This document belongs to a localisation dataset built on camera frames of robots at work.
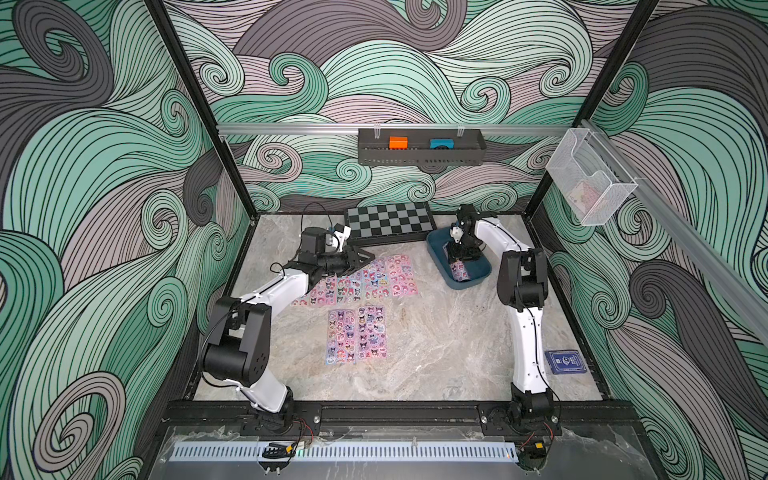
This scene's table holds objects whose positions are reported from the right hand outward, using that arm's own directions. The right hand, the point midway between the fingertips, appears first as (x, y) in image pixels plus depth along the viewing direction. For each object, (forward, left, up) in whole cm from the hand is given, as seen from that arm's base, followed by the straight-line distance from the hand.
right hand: (462, 260), depth 105 cm
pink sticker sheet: (-7, +22, +1) cm, 23 cm away
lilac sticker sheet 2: (-28, +42, 0) cm, 50 cm away
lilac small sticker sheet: (-11, +40, +1) cm, 42 cm away
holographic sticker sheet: (-8, +31, 0) cm, 32 cm away
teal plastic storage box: (-5, -4, +2) cm, 7 cm away
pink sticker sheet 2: (-27, +32, +1) cm, 42 cm away
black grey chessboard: (+16, +27, +3) cm, 31 cm away
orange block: (+21, +23, +35) cm, 47 cm away
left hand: (-11, +32, +18) cm, 38 cm away
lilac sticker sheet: (-6, +2, +2) cm, 6 cm away
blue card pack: (-36, -22, +1) cm, 42 cm away
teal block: (+22, +7, +34) cm, 41 cm away
